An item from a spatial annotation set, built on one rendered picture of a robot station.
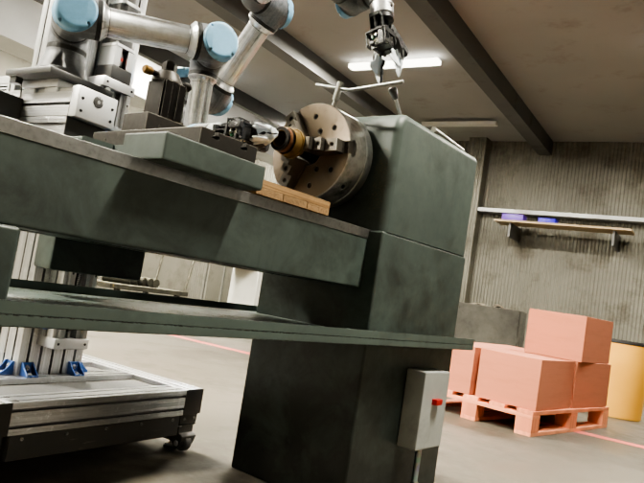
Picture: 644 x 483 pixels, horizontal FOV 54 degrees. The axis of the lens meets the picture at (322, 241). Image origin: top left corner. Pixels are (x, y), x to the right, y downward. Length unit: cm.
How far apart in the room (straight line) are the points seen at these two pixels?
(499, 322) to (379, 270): 455
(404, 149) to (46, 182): 117
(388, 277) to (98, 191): 102
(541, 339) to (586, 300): 583
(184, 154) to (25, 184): 32
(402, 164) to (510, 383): 231
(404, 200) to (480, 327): 449
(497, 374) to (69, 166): 327
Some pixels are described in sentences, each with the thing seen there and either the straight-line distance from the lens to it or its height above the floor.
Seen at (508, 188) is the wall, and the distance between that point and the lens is 1095.
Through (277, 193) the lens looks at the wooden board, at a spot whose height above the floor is 88.
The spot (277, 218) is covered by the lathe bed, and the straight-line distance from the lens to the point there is 166.
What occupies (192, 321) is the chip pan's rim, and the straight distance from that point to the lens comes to 132.
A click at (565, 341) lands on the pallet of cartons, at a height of 57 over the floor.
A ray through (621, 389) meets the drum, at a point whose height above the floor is 24.
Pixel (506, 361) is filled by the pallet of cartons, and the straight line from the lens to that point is 411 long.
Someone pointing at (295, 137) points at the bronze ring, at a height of 109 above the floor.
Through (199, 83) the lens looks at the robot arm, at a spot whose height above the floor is 126.
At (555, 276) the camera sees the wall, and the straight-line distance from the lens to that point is 1055.
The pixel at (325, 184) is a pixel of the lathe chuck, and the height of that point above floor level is 97.
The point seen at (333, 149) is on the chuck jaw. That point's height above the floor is 107.
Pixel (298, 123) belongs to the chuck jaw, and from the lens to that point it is 203.
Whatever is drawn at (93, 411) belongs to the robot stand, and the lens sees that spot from 210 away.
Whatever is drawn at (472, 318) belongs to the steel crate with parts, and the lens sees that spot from 649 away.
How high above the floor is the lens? 65
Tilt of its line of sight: 4 degrees up
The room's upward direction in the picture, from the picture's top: 9 degrees clockwise
